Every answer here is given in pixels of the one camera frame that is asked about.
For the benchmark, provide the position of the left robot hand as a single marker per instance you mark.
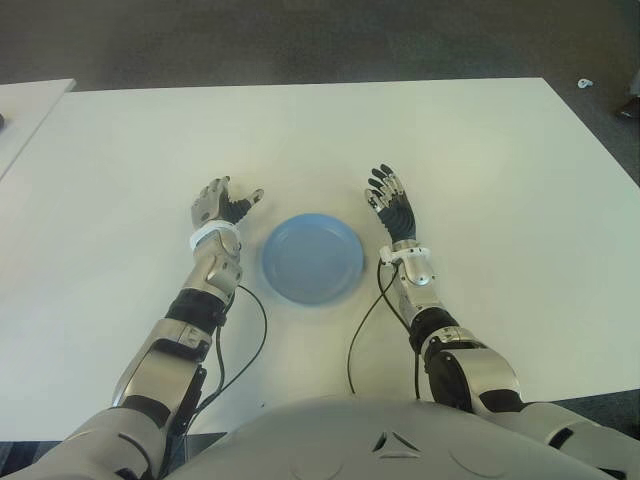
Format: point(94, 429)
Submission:
point(210, 205)

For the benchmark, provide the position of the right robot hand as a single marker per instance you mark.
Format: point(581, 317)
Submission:
point(400, 220)

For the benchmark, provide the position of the blue plate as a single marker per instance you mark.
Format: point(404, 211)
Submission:
point(314, 260)

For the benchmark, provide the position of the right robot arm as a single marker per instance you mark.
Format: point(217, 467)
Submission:
point(480, 360)

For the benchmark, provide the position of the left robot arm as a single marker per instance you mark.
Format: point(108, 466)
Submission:
point(160, 360)

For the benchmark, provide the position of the white side table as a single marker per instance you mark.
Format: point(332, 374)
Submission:
point(25, 102)

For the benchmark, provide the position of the silver robot torso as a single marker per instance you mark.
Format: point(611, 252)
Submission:
point(350, 440)

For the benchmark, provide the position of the small white floor object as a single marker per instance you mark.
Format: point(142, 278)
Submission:
point(584, 83)

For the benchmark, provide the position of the dark shoe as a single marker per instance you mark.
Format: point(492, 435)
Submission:
point(631, 110)

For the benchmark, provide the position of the person's trouser leg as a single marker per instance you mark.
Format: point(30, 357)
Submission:
point(636, 82)

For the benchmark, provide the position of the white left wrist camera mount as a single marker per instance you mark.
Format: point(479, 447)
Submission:
point(205, 232)

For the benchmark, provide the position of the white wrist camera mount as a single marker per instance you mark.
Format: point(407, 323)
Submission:
point(205, 232)
point(387, 255)

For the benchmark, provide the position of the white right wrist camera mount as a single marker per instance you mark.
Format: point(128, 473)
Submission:
point(387, 255)

